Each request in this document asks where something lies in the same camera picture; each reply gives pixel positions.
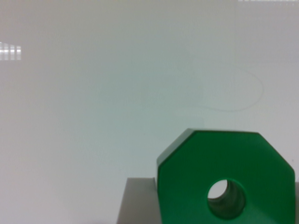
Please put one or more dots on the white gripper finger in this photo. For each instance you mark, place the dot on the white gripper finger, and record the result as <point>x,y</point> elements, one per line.
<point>140,204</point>

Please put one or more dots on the green octagonal block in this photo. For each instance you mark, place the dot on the green octagonal block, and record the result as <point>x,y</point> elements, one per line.
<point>219,177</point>

